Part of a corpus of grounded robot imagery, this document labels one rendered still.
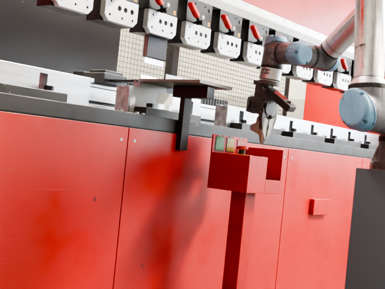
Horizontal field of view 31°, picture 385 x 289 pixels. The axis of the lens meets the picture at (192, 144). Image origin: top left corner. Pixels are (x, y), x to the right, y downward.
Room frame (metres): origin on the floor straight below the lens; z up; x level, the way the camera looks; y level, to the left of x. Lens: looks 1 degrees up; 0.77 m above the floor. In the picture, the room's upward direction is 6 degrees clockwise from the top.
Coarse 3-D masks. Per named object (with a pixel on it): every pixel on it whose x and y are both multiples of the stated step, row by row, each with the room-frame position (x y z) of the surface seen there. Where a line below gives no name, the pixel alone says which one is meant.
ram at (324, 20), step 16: (208, 0) 2.58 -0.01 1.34; (256, 0) 2.83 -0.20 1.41; (272, 0) 2.92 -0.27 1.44; (288, 0) 3.02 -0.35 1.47; (304, 0) 3.13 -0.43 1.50; (320, 0) 3.25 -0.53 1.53; (336, 0) 3.37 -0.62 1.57; (352, 0) 3.50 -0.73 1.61; (240, 16) 2.75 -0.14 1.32; (256, 16) 2.84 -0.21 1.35; (288, 16) 3.03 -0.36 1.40; (304, 16) 3.14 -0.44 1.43; (320, 16) 3.26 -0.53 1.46; (336, 16) 3.38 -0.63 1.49; (288, 32) 3.04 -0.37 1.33; (320, 32) 3.27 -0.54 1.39
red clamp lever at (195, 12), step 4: (188, 4) 2.45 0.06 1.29; (192, 4) 2.45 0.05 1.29; (192, 8) 2.45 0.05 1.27; (196, 8) 2.46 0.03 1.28; (192, 12) 2.47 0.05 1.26; (196, 12) 2.47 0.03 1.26; (196, 16) 2.48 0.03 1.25; (200, 20) 2.49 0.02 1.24; (196, 24) 2.51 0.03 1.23; (200, 24) 2.50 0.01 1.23; (204, 24) 2.50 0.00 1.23
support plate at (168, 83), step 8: (144, 80) 2.33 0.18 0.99; (152, 80) 2.31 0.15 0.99; (160, 80) 2.29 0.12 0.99; (168, 80) 2.27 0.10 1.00; (176, 80) 2.25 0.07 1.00; (184, 80) 2.22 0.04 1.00; (192, 80) 2.21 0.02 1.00; (200, 80) 2.19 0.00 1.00; (216, 88) 2.32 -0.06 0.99; (224, 88) 2.30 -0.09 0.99; (232, 88) 2.33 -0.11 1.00
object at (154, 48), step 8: (144, 40) 2.40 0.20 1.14; (152, 40) 2.40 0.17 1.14; (160, 40) 2.43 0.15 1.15; (144, 48) 2.39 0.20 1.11; (152, 48) 2.41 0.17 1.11; (160, 48) 2.44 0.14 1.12; (144, 56) 2.39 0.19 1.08; (152, 56) 2.41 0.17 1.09; (160, 56) 2.44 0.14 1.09; (152, 64) 2.43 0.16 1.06; (160, 64) 2.46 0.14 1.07
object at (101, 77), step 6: (84, 72) 2.55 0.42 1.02; (90, 72) 2.53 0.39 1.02; (96, 72) 2.51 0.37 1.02; (102, 72) 2.51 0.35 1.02; (108, 72) 2.51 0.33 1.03; (114, 72) 2.54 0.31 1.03; (96, 78) 2.51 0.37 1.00; (102, 78) 2.49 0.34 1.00; (108, 78) 2.50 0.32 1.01; (114, 78) 2.53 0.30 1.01; (120, 78) 2.55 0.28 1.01; (126, 78) 2.57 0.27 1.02; (102, 84) 2.55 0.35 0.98; (108, 84) 2.53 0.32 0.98; (114, 84) 2.53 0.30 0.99; (120, 84) 2.55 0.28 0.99; (126, 84) 2.58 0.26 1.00
